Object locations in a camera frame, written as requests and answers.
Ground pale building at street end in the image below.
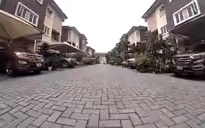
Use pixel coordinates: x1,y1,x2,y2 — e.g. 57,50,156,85
95,52,109,65

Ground dark suv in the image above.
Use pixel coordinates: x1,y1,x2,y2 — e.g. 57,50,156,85
171,42,205,81

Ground grey brick paved road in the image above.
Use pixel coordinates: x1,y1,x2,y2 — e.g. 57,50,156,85
0,63,205,128

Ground dark red car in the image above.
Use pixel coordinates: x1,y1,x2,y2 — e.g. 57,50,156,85
0,44,46,77

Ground brown and cream building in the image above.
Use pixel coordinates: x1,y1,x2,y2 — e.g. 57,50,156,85
60,25,89,54
0,0,69,52
141,0,205,45

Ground pale carport canopy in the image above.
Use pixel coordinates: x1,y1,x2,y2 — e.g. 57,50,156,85
44,41,88,57

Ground beige carport canopy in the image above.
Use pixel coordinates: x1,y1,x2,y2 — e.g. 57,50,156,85
0,6,44,50

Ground row of trees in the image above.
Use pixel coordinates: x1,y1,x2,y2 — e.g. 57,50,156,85
105,40,131,66

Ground green bushes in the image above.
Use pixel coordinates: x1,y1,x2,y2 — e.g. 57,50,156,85
133,34,178,74

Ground dark carport canopy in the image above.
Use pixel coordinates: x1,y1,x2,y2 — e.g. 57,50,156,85
169,19,205,45

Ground vehicle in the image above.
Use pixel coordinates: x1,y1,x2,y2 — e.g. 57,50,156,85
122,57,138,70

